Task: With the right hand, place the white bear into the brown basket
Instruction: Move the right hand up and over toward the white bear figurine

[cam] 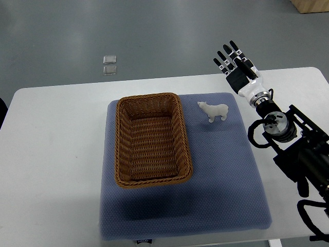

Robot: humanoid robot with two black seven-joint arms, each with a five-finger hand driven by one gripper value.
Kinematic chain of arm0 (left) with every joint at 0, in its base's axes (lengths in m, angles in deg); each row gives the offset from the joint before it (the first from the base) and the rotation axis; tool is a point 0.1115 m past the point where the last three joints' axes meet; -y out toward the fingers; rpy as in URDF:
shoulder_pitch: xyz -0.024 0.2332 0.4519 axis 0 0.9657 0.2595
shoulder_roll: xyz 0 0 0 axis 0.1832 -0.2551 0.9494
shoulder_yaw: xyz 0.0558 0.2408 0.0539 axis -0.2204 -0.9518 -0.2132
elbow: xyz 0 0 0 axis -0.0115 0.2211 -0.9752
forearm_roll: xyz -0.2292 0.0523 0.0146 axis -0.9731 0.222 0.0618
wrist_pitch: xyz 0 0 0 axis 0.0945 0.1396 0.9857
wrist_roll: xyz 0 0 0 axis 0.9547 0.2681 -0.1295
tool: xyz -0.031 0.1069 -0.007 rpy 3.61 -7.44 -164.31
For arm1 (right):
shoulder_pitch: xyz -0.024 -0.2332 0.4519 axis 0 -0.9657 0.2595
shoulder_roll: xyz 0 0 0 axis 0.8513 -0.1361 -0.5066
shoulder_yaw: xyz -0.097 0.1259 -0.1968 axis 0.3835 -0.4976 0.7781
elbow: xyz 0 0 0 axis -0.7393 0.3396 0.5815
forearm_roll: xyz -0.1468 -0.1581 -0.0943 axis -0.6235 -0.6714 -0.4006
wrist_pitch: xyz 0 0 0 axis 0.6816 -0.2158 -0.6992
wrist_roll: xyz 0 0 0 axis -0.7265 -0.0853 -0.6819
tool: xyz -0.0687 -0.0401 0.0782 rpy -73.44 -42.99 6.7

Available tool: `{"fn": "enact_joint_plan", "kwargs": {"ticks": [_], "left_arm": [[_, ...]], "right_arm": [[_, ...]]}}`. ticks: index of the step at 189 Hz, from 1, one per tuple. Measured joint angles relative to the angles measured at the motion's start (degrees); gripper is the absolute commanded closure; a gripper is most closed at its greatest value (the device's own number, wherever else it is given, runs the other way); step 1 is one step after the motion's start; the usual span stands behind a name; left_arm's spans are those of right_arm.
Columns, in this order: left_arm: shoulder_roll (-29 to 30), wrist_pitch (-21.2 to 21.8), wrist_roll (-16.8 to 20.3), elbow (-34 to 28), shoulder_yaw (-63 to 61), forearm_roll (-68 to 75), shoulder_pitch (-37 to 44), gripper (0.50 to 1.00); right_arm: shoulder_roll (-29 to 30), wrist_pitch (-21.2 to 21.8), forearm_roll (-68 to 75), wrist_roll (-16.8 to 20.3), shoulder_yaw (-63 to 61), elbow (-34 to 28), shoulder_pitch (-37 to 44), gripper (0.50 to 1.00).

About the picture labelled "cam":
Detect white bear figurine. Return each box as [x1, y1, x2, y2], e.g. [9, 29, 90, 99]
[197, 101, 228, 123]

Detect white table leg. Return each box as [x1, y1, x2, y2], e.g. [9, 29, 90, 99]
[268, 239, 283, 247]

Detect black object at left edge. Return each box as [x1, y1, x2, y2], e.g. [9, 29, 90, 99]
[0, 98, 8, 128]

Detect upper silver floor plate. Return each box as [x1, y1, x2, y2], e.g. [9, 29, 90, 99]
[103, 55, 117, 64]

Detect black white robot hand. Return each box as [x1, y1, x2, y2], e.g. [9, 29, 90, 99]
[213, 40, 272, 108]

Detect brown wicker basket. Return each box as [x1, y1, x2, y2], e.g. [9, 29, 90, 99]
[114, 93, 193, 189]

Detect blue fabric mat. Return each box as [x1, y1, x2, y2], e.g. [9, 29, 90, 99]
[99, 93, 271, 241]

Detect wooden box corner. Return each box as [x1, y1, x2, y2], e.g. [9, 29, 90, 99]
[290, 0, 328, 14]

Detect silver floor plate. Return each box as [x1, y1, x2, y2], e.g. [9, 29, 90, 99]
[103, 65, 117, 75]
[103, 55, 117, 64]

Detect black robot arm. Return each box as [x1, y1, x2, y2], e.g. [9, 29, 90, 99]
[247, 89, 328, 242]

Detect lower silver floor plate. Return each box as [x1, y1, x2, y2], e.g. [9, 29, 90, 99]
[103, 65, 117, 75]

